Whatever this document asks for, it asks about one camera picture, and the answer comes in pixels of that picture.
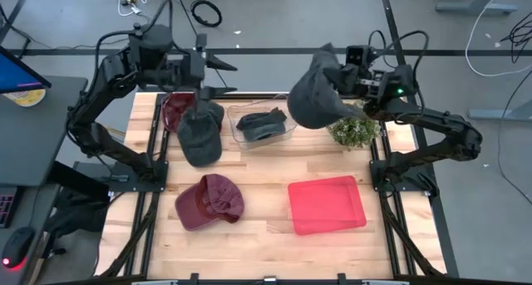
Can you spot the grey desk leg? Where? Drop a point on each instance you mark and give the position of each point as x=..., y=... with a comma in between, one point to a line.
x=498, y=114
x=478, y=6

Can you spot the dark grey desk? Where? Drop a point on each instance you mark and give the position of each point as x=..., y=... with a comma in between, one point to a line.
x=33, y=143

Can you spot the yellow white round container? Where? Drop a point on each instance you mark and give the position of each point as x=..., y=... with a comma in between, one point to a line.
x=25, y=98

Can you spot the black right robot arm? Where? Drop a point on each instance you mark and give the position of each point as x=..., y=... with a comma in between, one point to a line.
x=440, y=123

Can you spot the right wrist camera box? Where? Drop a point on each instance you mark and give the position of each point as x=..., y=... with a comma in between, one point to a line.
x=357, y=54

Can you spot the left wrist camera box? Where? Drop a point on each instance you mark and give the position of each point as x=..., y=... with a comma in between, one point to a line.
x=201, y=42

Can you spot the small green potted plant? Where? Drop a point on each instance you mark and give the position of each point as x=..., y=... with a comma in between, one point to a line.
x=353, y=131

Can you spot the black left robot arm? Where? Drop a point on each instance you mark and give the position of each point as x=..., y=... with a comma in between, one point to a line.
x=108, y=73

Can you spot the black computer mouse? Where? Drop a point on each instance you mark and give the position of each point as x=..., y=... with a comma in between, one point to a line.
x=18, y=245

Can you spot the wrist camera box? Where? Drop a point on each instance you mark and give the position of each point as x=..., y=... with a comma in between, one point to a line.
x=357, y=54
x=201, y=42

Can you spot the table-level camera box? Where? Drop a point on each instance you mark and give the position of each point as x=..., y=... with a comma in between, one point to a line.
x=270, y=279

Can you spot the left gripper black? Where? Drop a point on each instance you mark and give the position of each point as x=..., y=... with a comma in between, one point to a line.
x=189, y=73

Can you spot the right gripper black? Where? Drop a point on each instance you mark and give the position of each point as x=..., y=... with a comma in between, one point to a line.
x=367, y=83

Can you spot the black keyboard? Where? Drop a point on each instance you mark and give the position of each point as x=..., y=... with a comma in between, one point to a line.
x=6, y=206

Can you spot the red plastic bin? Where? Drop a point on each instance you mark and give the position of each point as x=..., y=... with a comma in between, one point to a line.
x=326, y=206

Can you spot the maroon baseball cap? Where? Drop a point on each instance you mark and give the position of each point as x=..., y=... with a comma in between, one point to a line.
x=172, y=108
x=195, y=210

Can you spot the clear plastic bin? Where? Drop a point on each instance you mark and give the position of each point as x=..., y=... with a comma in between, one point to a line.
x=234, y=110

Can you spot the black aluminium table frame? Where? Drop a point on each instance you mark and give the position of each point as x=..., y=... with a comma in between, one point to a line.
x=154, y=210

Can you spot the dark grey baseball cap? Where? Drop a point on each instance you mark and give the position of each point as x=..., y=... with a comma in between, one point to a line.
x=199, y=139
x=262, y=127
x=311, y=98

